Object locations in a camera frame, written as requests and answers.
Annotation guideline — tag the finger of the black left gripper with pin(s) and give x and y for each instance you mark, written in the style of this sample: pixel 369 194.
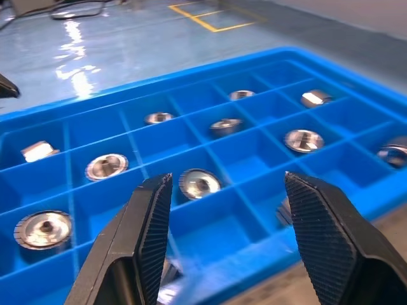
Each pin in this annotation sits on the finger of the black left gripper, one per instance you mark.
pixel 8 88

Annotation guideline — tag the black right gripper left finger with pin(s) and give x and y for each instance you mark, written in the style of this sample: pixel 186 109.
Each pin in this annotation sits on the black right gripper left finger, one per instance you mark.
pixel 127 254

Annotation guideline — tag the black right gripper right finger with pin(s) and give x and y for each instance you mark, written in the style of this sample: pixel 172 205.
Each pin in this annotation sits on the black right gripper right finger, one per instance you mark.
pixel 334 248

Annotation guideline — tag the metal roller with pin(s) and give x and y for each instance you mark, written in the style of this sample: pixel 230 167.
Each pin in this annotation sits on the metal roller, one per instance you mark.
pixel 44 229
pixel 241 94
pixel 225 126
pixel 106 166
pixel 315 98
pixel 170 273
pixel 394 152
pixel 199 184
pixel 39 152
pixel 304 140
pixel 158 117

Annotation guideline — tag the grey equipment box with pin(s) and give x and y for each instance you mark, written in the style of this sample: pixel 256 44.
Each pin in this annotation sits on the grey equipment box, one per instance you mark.
pixel 31 4

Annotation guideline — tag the blue compartment tray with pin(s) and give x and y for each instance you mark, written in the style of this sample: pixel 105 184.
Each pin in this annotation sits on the blue compartment tray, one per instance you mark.
pixel 222 222

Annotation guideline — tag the perforated steel tray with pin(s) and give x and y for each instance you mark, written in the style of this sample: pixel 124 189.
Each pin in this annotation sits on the perforated steel tray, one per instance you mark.
pixel 280 292

